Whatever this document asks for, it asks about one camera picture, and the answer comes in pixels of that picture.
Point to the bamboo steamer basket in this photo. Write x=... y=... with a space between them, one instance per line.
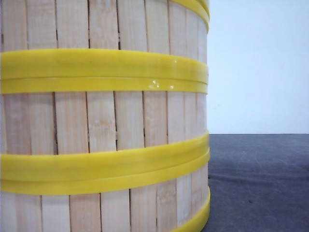
x=103 y=193
x=103 y=116
x=176 y=27

